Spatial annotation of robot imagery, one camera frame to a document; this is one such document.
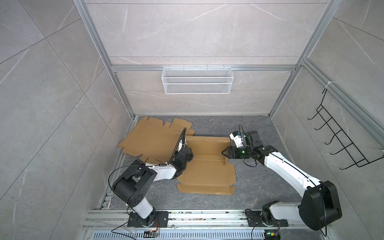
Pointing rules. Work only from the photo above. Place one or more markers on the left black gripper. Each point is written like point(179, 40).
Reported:
point(192, 155)

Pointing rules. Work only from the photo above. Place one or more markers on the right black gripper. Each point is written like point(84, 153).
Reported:
point(230, 151)

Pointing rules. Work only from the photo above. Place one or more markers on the brown cardboard box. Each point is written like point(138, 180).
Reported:
point(209, 172)

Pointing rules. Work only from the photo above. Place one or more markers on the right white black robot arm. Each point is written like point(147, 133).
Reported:
point(320, 204)

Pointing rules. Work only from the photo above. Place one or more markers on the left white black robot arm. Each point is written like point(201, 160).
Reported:
point(134, 183)

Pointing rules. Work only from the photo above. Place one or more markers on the left flat cardboard stack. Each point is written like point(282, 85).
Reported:
point(153, 140)

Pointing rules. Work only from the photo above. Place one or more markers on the left small circuit board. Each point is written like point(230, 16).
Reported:
point(151, 234)

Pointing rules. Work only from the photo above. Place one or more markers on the small circuit board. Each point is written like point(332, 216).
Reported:
point(151, 234)
point(272, 235)

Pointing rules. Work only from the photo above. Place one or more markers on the right small circuit board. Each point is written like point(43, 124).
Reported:
point(272, 235)

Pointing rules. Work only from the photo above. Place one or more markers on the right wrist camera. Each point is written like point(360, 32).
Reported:
point(239, 139)

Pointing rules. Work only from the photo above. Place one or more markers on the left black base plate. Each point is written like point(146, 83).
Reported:
point(148, 219)

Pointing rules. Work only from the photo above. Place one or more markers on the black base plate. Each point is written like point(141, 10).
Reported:
point(148, 219)
point(263, 219)

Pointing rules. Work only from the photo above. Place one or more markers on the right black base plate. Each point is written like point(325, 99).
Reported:
point(263, 219)

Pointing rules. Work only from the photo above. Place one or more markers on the white wire mesh basket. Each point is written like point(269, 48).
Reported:
point(202, 80)

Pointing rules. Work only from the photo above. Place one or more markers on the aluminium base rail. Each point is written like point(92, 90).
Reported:
point(186, 219)

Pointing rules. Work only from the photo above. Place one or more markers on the slotted grey cable duct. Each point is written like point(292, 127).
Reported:
point(181, 235)

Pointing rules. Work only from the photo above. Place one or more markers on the black wire hook rack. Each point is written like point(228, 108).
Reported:
point(340, 136)

